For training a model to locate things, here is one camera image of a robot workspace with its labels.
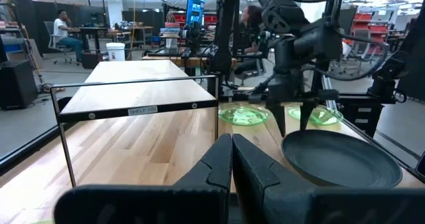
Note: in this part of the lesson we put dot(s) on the person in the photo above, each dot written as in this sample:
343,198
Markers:
61,29
252,34

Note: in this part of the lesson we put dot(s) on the grey office chair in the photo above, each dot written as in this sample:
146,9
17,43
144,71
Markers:
51,41

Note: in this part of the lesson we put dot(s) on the wood shelf with black frame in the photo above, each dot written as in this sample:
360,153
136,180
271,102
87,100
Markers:
133,94

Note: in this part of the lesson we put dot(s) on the black bin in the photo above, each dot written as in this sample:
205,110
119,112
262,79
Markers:
90,60

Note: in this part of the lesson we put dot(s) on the green glass plate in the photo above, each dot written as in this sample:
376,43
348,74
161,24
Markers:
44,222
242,116
323,117

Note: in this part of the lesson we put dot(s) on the black camera on stand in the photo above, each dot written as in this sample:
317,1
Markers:
189,36

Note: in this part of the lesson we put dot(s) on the wooden workbench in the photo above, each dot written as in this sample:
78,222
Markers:
172,60

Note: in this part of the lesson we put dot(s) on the white bucket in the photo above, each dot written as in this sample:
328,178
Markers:
115,51

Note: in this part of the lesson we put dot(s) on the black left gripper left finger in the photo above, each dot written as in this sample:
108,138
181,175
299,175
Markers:
199,197

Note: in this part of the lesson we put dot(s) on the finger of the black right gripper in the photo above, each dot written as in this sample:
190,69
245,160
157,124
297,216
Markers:
306,116
278,117

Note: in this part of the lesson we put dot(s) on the dark grey plate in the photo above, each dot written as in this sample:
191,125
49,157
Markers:
338,157

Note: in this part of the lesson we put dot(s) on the black phone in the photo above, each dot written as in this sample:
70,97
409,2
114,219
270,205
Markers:
421,165

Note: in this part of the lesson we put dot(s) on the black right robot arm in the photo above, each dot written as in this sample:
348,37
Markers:
225,24

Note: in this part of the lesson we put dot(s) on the red storage bins rack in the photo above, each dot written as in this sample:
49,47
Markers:
368,26

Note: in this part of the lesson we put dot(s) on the black drawer cabinet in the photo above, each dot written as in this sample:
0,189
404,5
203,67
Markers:
360,116

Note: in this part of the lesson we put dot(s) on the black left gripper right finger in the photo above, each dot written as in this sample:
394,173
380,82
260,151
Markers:
265,197

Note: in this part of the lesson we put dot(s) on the black desk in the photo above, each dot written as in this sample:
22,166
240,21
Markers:
93,31

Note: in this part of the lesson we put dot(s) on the black cabinet box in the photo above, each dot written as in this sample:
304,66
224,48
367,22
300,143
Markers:
16,84

